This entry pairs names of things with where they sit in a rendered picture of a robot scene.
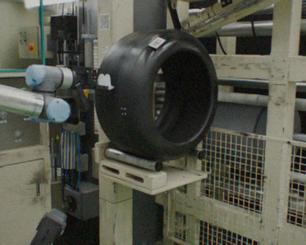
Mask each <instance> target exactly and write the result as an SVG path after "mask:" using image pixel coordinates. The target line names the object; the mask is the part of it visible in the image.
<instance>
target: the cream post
mask: <svg viewBox="0 0 306 245"><path fill-rule="evenodd" d="M104 13H109V21H110V29H109V30H100V29H99V14H104ZM130 33H133V0H98V69H99V67H100V64H101V63H102V61H103V59H104V56H105V55H106V54H107V53H102V47H108V51H109V49H110V48H111V47H112V46H113V45H114V44H115V43H116V42H117V41H119V40H120V39H121V38H123V37H125V36H127V35H129V34H130ZM107 140H110V139H109V138H107V136H106V135H105V134H104V131H103V130H102V128H101V126H100V125H99V142H104V141H107ZM99 173H100V172H99ZM132 197H133V189H132V188H131V187H129V186H125V185H122V184H120V183H117V182H115V181H110V180H108V179H105V178H104V177H100V176H99V245H132V217H133V198H132Z"/></svg>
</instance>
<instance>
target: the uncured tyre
mask: <svg viewBox="0 0 306 245"><path fill-rule="evenodd" d="M157 37H158V38H162V39H164V40H166V41H165V42H164V43H162V44H161V45H160V46H159V47H158V48H154V47H151V46H150V45H149V44H150V43H152V42H153V41H154V40H155V39H156V38H157ZM160 68H161V69H162V73H163V77H164V82H165V96H164V101H163V106H162V109H161V112H160V113H159V115H158V117H157V119H156V120H155V121H154V119H153V116H152V88H153V85H154V81H155V79H156V76H157V73H158V71H159V70H160ZM99 69H100V74H103V75H104V76H105V75H109V76H110V85H111V86H114V88H113V89H112V90H103V89H96V90H94V106H95V110H96V115H97V118H98V121H99V125H100V126H101V128H102V130H103V131H104V134H105V135H106V136H107V138H109V139H110V141H111V142H112V143H113V144H115V145H116V146H117V147H118V148H119V149H122V150H123V151H125V152H128V153H131V154H137V155H140V156H143V157H146V158H150V159H152V160H158V161H171V160H178V159H180V158H183V157H184V156H185V155H187V154H189V153H190V152H191V151H192V150H193V149H194V148H195V147H196V146H197V145H198V144H199V143H200V142H201V141H202V140H203V139H204V137H205V135H206V134H207V133H208V131H209V129H210V127H211V124H212V123H213V120H214V117H215V111H216V108H217V102H218V94H219V88H218V80H217V74H216V71H215V66H214V64H213V61H212V60H211V58H210V55H209V53H208V52H207V50H206V49H205V47H204V45H203V44H202V43H201V42H200V41H199V40H198V39H197V38H195V37H194V36H193V35H191V34H189V33H185V32H183V31H180V30H178V29H155V30H142V31H136V32H134V33H130V34H129V35H127V36H125V37H123V38H121V39H120V40H119V41H117V42H116V43H115V44H114V45H113V46H112V47H111V48H110V49H109V51H108V52H107V54H106V55H105V56H104V59H103V61H102V63H101V64H100V67H99ZM100 74H99V75H100ZM97 95H100V96H97ZM105 96H107V97H105ZM120 107H126V110H127V117H124V116H121V112H120ZM126 146H129V147H131V148H132V149H133V150H132V149H128V148H127V147H126Z"/></svg>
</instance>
